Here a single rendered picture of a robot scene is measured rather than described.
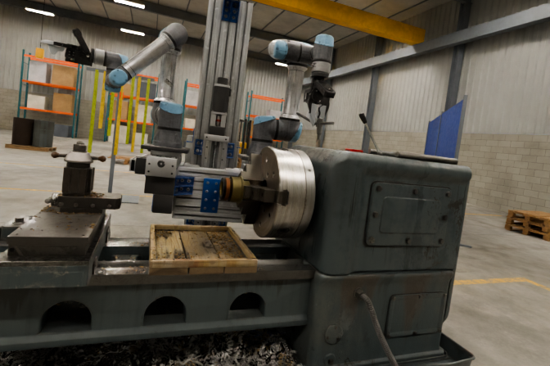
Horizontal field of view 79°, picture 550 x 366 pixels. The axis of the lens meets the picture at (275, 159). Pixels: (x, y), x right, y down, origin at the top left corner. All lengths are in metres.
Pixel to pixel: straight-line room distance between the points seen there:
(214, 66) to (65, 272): 1.37
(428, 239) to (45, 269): 1.14
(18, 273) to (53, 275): 0.07
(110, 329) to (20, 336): 0.20
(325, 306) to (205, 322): 0.37
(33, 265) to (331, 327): 0.84
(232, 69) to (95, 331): 1.45
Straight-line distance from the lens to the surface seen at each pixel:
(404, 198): 1.20
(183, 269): 0.99
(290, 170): 1.05
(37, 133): 13.52
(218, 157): 1.88
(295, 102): 1.83
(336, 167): 1.04
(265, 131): 1.79
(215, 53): 2.00
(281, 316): 1.16
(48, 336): 1.09
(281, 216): 1.04
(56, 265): 0.93
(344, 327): 1.23
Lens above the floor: 1.25
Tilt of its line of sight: 3 degrees down
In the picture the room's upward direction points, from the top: 7 degrees clockwise
